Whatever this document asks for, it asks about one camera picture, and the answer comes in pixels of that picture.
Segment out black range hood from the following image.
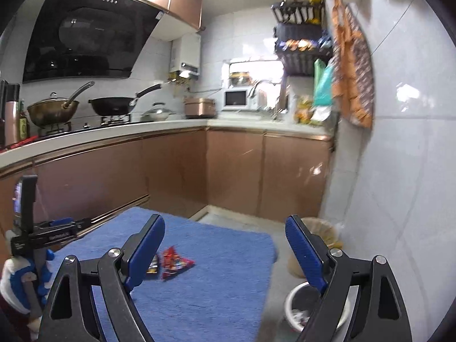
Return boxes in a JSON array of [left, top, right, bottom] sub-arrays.
[[22, 0, 164, 84]]

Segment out copper rice cooker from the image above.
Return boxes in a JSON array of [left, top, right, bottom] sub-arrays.
[[183, 97, 218, 119]]

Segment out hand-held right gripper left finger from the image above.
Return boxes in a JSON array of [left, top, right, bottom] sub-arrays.
[[38, 214, 166, 342]]

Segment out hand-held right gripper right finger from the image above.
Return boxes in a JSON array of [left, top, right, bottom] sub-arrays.
[[285, 215, 414, 342]]

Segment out copper base cabinets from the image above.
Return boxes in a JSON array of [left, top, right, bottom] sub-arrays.
[[0, 127, 333, 253]]

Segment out chrome faucet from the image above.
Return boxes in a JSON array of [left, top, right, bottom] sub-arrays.
[[247, 80, 282, 115]]

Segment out white microwave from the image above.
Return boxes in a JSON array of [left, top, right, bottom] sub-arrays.
[[223, 86, 260, 111]]

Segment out pot lid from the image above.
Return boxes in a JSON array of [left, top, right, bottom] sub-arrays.
[[141, 102, 175, 122]]

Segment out black wok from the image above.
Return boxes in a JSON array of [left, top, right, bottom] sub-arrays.
[[88, 84, 162, 117]]

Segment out white water heater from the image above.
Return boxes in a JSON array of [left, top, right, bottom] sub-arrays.
[[170, 33, 201, 79]]

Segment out person's left hand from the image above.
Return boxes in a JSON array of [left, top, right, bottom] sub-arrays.
[[0, 249, 56, 330]]

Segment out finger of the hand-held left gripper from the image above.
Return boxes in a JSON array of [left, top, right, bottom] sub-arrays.
[[48, 217, 92, 230]]

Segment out blue towel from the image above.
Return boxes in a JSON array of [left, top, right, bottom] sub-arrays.
[[53, 207, 278, 342]]

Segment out gas stove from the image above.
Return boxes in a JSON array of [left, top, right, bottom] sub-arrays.
[[37, 112, 132, 138]]

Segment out teal plastic bag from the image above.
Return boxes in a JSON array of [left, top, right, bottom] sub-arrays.
[[313, 59, 335, 107]]

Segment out red snack wrapper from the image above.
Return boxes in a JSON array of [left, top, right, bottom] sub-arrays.
[[161, 246, 196, 280]]

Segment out black wall rack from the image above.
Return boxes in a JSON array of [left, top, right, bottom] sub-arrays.
[[271, 0, 332, 77]]

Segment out bin with beige bag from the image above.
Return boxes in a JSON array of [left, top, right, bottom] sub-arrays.
[[287, 217, 344, 278]]

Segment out red packet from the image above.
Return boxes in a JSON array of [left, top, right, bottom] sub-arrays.
[[7, 136, 38, 149]]

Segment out white trash bin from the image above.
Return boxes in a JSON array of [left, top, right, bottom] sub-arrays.
[[284, 281, 351, 333]]

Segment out orange floral apron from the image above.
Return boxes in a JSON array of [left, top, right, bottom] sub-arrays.
[[331, 0, 374, 129]]

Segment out green glass bottle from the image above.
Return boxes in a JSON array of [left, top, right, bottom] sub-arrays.
[[19, 101, 30, 139]]

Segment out glass bowl with gold rim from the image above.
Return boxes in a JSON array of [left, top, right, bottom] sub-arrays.
[[229, 72, 252, 88]]

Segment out pink thermos bottle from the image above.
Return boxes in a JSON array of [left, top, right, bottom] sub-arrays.
[[5, 83, 21, 146]]

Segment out brass wok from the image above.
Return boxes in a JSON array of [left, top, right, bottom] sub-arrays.
[[27, 81, 95, 127]]

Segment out bags of fruit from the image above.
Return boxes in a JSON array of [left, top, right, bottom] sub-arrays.
[[294, 94, 333, 126]]

